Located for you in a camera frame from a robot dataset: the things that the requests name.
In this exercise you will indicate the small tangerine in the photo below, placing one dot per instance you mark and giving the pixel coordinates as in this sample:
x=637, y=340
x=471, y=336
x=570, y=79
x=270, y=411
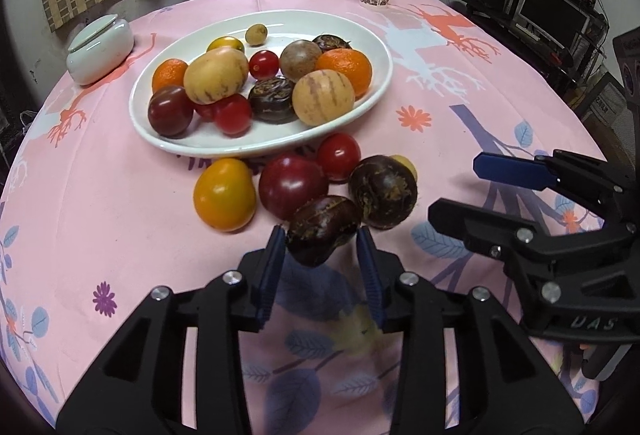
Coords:
x=169, y=74

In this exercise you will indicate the white lidded ceramic jar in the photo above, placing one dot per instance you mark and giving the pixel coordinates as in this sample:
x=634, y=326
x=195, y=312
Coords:
x=100, y=50

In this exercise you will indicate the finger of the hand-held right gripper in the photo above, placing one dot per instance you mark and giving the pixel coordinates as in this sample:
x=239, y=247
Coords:
x=510, y=170
x=470, y=225

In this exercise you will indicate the black computer desk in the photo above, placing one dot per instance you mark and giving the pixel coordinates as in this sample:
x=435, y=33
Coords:
x=545, y=60

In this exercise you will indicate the striped pepino melon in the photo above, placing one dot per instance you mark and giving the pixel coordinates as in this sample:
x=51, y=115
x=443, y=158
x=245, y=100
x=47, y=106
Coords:
x=322, y=97

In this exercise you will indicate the dark brownish tomato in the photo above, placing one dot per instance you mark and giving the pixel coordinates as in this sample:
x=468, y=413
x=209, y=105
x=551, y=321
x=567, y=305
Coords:
x=170, y=111

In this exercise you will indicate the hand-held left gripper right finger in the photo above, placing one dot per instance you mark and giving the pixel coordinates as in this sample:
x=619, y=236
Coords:
x=372, y=280

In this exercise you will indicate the brown passion fruit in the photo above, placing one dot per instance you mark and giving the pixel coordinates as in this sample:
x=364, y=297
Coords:
x=300, y=59

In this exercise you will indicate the dark brown water chestnut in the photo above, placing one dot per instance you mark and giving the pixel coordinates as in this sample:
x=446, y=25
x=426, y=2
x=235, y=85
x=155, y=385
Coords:
x=322, y=227
x=382, y=190
x=330, y=42
x=272, y=100

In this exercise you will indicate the small yellowish longan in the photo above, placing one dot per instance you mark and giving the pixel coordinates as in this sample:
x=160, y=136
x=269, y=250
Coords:
x=406, y=164
x=256, y=35

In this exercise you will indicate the small red cherry tomato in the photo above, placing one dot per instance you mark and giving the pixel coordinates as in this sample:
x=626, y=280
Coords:
x=263, y=64

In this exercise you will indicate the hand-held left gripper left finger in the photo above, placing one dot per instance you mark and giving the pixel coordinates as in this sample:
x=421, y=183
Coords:
x=270, y=270

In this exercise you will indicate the white oval plate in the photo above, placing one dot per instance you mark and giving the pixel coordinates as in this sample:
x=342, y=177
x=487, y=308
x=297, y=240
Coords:
x=295, y=22

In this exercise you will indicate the large tangerine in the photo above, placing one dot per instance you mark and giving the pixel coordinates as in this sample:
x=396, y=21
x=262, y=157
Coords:
x=347, y=67

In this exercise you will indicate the yellow tomato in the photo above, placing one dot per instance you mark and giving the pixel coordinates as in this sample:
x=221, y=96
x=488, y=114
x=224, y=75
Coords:
x=225, y=194
x=225, y=44

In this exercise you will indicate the computer monitor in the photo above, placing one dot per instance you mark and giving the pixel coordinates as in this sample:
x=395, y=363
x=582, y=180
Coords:
x=552, y=10

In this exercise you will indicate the pink printed tablecloth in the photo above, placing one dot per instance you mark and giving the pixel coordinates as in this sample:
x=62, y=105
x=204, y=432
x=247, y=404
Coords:
x=100, y=215

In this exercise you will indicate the pale yellow pepino melon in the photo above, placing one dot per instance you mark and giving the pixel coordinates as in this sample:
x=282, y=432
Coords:
x=215, y=76

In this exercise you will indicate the dark red tomato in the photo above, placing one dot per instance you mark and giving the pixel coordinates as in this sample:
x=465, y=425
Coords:
x=292, y=182

